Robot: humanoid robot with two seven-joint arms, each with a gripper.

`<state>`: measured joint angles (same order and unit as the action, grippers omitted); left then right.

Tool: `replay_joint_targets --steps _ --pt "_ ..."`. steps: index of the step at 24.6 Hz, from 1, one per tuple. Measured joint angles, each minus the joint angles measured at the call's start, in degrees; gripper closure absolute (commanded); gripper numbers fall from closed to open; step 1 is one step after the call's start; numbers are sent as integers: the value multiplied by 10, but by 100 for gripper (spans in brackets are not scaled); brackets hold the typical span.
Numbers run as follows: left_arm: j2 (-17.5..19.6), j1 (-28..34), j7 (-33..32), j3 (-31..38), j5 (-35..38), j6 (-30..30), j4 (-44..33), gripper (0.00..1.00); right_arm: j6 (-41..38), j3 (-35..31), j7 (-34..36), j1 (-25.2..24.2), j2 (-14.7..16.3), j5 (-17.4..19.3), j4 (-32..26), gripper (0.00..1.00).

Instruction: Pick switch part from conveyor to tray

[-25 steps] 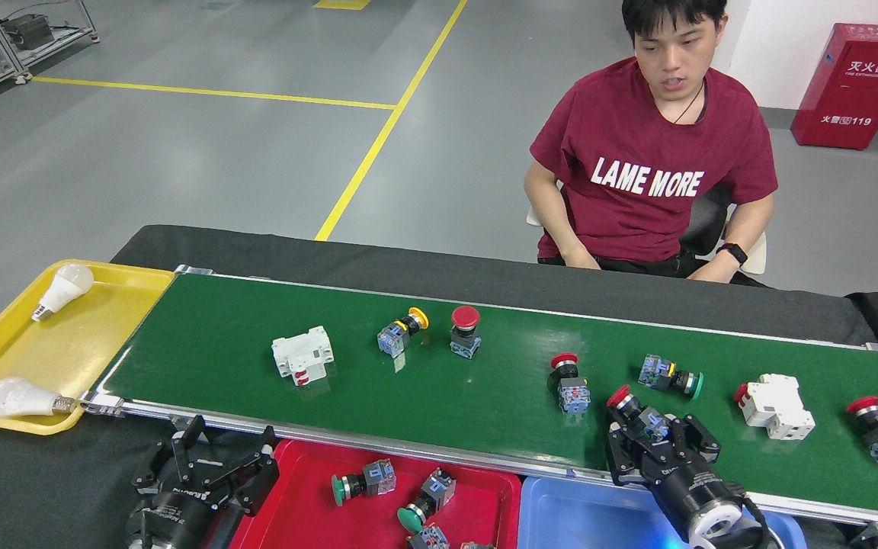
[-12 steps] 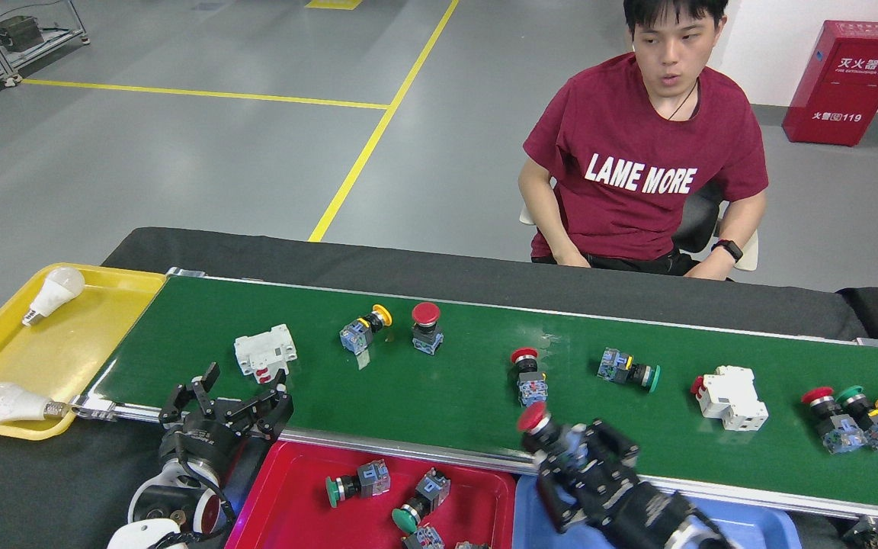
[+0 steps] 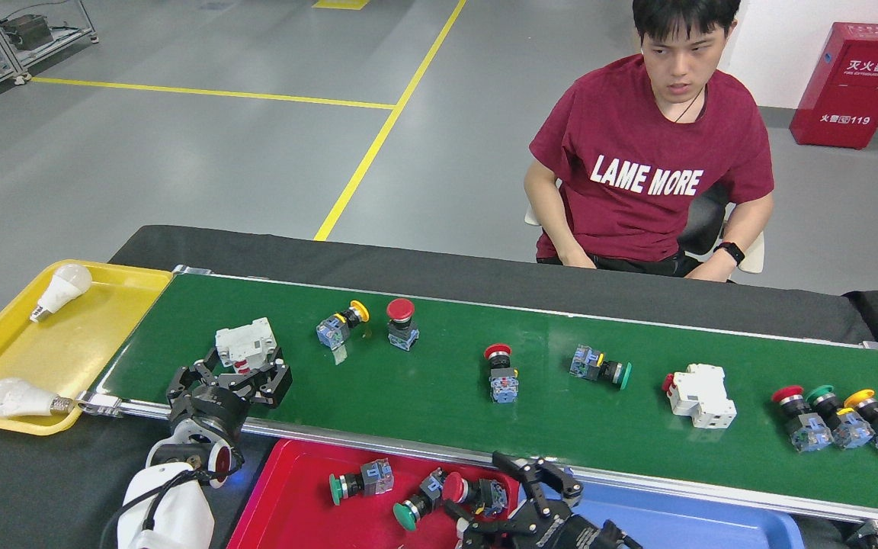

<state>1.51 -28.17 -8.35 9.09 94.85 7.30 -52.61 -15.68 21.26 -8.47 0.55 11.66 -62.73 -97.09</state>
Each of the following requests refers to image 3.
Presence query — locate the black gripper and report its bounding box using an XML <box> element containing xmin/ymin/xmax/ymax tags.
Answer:
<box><xmin>167</xmin><ymin>349</ymin><xmax>293</xmax><ymax>451</ymax></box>
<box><xmin>456</xmin><ymin>451</ymin><xmax>626</xmax><ymax>549</ymax></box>

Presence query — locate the white circuit breaker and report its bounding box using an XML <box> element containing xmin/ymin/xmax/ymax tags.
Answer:
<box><xmin>215</xmin><ymin>317</ymin><xmax>280</xmax><ymax>376</ymax></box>
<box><xmin>662</xmin><ymin>363</ymin><xmax>738</xmax><ymax>430</ymax></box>

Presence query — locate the green push button switch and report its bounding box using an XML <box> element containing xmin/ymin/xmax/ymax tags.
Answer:
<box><xmin>569</xmin><ymin>344</ymin><xmax>633</xmax><ymax>391</ymax></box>
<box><xmin>328</xmin><ymin>457</ymin><xmax>395</xmax><ymax>507</ymax></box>
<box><xmin>393</xmin><ymin>467</ymin><xmax>449</xmax><ymax>533</ymax></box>
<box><xmin>806</xmin><ymin>384</ymin><xmax>876</xmax><ymax>450</ymax></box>

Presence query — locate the red mushroom button switch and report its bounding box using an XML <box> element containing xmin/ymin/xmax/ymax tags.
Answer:
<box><xmin>386</xmin><ymin>297</ymin><xmax>421</xmax><ymax>352</ymax></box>

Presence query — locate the red plastic tray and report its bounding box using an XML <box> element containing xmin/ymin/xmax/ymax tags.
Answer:
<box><xmin>227</xmin><ymin>438</ymin><xmax>522</xmax><ymax>549</ymax></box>

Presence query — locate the green conveyor belt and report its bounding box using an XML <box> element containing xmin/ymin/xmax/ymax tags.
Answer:
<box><xmin>77</xmin><ymin>265</ymin><xmax>878</xmax><ymax>535</ymax></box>

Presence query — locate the yellow plastic tray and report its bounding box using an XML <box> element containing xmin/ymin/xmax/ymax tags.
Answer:
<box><xmin>0</xmin><ymin>259</ymin><xmax>175</xmax><ymax>437</ymax></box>

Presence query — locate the blue plastic tray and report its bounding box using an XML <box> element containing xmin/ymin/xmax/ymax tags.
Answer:
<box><xmin>519</xmin><ymin>477</ymin><xmax>806</xmax><ymax>549</ymax></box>

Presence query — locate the person's left hand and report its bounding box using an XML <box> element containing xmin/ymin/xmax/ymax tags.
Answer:
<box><xmin>685</xmin><ymin>258</ymin><xmax>731</xmax><ymax>284</ymax></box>

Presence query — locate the white light bulb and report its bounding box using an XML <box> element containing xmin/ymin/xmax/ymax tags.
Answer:
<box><xmin>30</xmin><ymin>263</ymin><xmax>94</xmax><ymax>323</ymax></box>
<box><xmin>0</xmin><ymin>378</ymin><xmax>75</xmax><ymax>419</ymax></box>

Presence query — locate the grey office chair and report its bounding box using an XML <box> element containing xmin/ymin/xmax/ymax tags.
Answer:
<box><xmin>524</xmin><ymin>181</ymin><xmax>766</xmax><ymax>275</ymax></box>

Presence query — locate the person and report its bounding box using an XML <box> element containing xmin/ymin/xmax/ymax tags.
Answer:
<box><xmin>523</xmin><ymin>0</ymin><xmax>775</xmax><ymax>283</ymax></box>

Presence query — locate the black device box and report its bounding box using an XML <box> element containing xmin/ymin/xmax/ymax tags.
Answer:
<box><xmin>0</xmin><ymin>13</ymin><xmax>55</xmax><ymax>52</ymax></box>

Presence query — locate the red fire extinguisher box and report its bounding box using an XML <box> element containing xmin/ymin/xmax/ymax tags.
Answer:
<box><xmin>789</xmin><ymin>21</ymin><xmax>878</xmax><ymax>149</ymax></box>

